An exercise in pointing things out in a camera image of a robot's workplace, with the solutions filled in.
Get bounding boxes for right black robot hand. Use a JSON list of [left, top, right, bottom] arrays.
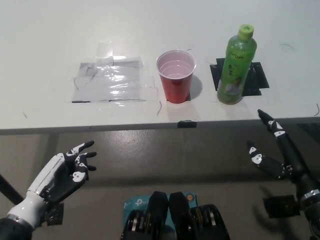
[[246, 109, 320, 201]]

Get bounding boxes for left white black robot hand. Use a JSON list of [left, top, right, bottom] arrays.
[[7, 140, 98, 230]]

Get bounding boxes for green tea plastic bottle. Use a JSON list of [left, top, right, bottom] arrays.
[[216, 24, 258, 105]]

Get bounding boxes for red plastic cup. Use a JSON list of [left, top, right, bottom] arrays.
[[156, 49, 197, 104]]

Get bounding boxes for black table leg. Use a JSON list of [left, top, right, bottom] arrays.
[[0, 172, 25, 205]]

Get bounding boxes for teal cardboard router box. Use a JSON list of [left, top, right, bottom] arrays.
[[122, 191, 200, 231]]

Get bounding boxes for large black tape patch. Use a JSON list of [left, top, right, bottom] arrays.
[[209, 58, 270, 97]]

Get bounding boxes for small black tape piece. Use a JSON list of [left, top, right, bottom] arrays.
[[177, 119, 198, 129]]

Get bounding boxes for clear plastic sheet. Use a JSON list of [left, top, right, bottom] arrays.
[[71, 55, 157, 104]]

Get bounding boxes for clear tape strip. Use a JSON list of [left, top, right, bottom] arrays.
[[96, 41, 115, 61]]

